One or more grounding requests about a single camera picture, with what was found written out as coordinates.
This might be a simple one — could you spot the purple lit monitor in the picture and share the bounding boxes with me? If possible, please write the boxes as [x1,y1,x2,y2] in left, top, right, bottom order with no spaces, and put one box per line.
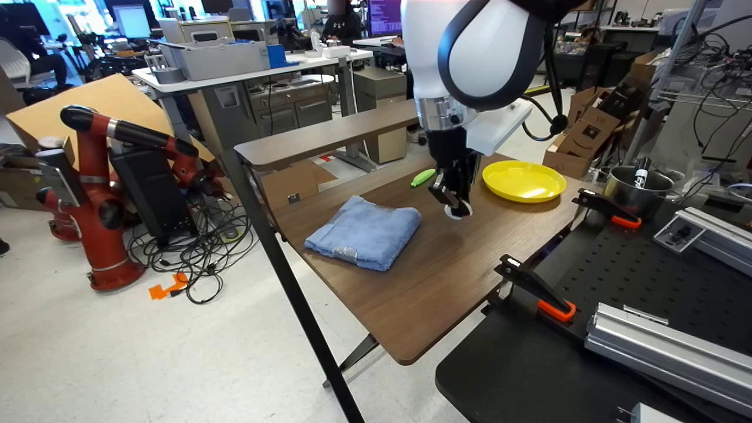
[366,0,403,41]

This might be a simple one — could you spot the large flat cardboard sheet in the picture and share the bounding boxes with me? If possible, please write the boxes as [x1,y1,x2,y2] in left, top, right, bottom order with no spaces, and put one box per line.
[4,74,219,167]

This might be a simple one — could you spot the black computer tower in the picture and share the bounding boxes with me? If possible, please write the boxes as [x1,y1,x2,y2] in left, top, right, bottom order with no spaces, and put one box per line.
[111,147,192,248]

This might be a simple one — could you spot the black clamp orange handle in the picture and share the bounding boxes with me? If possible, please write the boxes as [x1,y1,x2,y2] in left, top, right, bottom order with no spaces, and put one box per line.
[570,187,647,233]
[494,252,581,327]

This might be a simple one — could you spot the orange tape marks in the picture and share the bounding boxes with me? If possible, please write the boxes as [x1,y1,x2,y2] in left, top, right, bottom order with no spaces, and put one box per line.
[146,271,192,304]

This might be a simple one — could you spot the open cardboard box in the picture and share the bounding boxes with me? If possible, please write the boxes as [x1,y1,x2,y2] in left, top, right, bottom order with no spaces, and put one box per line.
[540,84,629,181]

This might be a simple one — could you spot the raised wooden shelf board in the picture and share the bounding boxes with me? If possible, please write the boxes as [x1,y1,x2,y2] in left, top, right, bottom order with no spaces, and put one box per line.
[233,100,423,170]

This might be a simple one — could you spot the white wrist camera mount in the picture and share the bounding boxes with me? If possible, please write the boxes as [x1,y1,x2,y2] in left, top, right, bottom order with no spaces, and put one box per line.
[467,100,535,158]

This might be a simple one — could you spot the wide aluminium extrusion profile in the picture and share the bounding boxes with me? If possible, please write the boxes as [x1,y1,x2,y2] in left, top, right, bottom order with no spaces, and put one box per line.
[583,301,752,421]

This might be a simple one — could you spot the blue folded towel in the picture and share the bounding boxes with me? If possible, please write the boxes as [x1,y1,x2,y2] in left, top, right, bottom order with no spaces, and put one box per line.
[302,194,425,275]

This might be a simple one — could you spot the grey metal workbench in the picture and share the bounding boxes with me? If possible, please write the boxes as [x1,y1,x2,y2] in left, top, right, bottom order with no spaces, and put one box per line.
[130,45,376,154]

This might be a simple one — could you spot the yellow plastic plate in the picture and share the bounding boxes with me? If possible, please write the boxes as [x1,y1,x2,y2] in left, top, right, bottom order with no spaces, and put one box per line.
[479,158,569,207]

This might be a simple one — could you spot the black cable tangle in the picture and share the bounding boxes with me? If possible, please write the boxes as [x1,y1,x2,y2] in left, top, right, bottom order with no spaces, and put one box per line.
[126,194,260,309]

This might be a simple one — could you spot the aluminium extrusion with black insert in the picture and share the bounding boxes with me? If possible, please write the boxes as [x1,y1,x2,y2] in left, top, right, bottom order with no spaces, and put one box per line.
[650,204,752,280]

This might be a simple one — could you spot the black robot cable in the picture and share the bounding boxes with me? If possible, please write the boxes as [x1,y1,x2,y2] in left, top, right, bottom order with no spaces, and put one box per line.
[522,42,570,147]

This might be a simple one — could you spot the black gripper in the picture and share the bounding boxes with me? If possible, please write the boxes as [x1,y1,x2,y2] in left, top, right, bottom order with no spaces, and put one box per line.
[423,126,482,217]

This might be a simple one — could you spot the person in dark clothes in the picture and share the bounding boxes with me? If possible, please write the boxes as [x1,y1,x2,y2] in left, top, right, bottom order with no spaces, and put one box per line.
[320,0,363,48]

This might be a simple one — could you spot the green handled metal spoon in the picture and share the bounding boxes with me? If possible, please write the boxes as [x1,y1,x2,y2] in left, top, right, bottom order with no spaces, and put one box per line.
[408,164,439,191]

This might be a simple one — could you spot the stainless steel pot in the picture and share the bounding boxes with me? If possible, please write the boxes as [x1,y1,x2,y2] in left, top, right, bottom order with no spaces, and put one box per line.
[600,164,684,224]

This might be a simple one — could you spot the black metal table frame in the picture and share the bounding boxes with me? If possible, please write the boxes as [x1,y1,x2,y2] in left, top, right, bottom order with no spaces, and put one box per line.
[198,84,385,423]

